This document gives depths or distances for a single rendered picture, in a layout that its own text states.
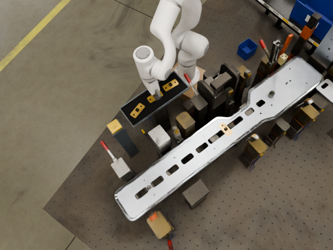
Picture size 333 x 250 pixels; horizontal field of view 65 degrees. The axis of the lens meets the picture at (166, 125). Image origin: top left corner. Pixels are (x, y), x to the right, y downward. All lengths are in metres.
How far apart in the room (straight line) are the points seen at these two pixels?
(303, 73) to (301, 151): 0.50
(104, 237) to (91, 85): 1.73
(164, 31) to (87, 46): 2.26
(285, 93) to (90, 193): 1.35
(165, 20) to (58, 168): 1.99
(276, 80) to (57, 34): 2.67
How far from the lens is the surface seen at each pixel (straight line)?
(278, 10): 2.01
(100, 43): 3.29
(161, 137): 1.38
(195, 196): 1.38
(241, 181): 1.75
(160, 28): 1.12
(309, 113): 1.62
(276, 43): 1.59
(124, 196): 1.45
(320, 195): 1.88
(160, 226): 1.35
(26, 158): 2.97
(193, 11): 1.41
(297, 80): 1.75
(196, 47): 1.55
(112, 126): 1.40
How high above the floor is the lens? 2.40
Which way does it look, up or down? 68 degrees down
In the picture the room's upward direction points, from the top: 13 degrees counter-clockwise
